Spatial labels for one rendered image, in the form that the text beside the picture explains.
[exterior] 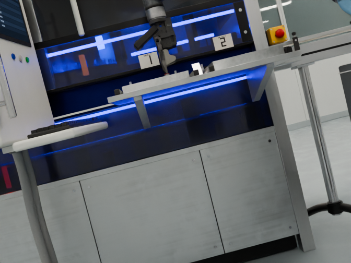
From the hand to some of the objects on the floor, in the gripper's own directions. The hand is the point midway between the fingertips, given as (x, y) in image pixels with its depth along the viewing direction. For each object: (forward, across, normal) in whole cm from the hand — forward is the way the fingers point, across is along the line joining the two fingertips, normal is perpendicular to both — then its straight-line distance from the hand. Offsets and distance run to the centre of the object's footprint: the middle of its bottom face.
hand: (164, 71), depth 164 cm
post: (+93, +25, -46) cm, 107 cm away
